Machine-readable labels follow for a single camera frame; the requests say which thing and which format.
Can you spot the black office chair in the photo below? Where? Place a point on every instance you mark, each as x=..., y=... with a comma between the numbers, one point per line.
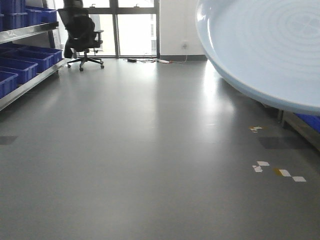
x=82, y=35

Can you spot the power strip with cables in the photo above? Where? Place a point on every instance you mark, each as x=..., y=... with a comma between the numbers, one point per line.
x=163, y=59

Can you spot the light blue plate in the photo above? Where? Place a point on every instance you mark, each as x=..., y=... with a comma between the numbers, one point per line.
x=268, y=50

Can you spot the steel rack with bins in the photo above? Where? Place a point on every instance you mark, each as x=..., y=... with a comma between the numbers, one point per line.
x=28, y=54

